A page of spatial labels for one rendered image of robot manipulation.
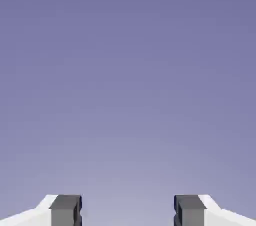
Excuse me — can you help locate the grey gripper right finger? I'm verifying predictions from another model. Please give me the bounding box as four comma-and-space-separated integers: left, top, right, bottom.
173, 194, 256, 226

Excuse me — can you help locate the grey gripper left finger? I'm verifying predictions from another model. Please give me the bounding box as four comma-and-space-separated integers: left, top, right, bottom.
0, 194, 83, 226

